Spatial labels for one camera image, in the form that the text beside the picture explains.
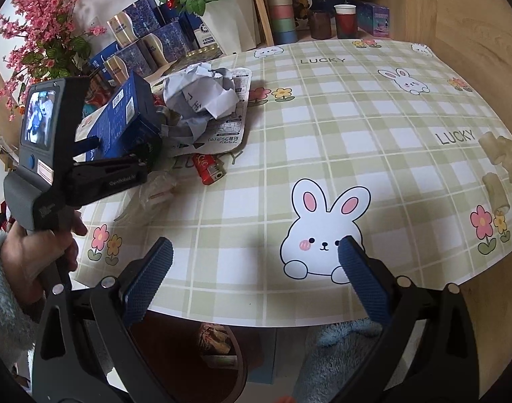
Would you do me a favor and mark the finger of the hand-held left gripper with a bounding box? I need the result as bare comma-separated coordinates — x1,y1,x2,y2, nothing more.
73,151,162,176
74,135,101,161

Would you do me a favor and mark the stack of blue gift boxes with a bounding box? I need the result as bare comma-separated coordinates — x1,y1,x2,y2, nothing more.
88,0,223,85

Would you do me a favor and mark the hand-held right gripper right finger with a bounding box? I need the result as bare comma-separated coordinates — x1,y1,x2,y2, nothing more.
323,235,480,403

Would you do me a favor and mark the person's right leg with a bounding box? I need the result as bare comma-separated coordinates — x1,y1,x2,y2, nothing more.
296,318,392,403

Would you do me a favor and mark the person's left forearm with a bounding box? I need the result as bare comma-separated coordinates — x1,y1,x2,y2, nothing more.
0,231,38,391

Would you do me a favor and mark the brown glass cup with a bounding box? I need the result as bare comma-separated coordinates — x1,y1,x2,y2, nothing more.
310,10,333,40

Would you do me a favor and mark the small red wrapper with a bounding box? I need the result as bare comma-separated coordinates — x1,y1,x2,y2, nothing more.
192,153,226,186

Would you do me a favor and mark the flat white printed package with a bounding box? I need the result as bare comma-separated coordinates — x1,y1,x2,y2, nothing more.
172,66,253,157

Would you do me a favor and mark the dark blue illustrated box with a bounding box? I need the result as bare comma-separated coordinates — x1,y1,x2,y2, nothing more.
286,0,314,31

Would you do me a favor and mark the wooden shelf unit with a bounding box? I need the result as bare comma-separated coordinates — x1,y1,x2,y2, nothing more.
245,0,408,48

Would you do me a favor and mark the dark blue cardboard box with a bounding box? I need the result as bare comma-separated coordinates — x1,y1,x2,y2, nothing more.
73,71,163,165

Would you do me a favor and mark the gold ornate tray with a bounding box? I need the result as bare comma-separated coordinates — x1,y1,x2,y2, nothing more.
186,46,223,59

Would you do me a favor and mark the pink artificial blossom plant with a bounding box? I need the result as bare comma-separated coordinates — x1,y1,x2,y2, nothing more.
0,0,108,119

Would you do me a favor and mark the stack of pastel paper cups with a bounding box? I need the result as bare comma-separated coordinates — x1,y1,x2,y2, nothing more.
265,0,299,45

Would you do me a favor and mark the crumpled white paper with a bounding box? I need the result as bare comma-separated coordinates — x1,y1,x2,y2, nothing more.
159,62,239,147

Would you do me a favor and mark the clear plastic wrapper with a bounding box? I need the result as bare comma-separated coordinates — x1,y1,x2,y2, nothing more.
114,171,178,224

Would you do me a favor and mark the white faceted flower pot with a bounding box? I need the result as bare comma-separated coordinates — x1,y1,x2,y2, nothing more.
198,0,262,54

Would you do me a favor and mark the person's left hand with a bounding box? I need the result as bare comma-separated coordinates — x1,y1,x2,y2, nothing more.
0,212,89,304

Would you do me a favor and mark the red paper cup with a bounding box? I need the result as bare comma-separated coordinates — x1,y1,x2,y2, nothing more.
334,4,359,39

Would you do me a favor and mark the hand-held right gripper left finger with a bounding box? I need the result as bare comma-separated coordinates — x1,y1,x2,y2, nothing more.
32,237,175,403

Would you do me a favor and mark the green checked bunny tablecloth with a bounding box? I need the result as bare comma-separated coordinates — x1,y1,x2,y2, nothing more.
69,38,512,328

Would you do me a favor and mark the purple printed box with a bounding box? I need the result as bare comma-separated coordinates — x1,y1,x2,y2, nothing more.
357,2,390,37

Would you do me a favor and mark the brown round bin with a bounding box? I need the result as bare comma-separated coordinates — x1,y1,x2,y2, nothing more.
129,322,249,403

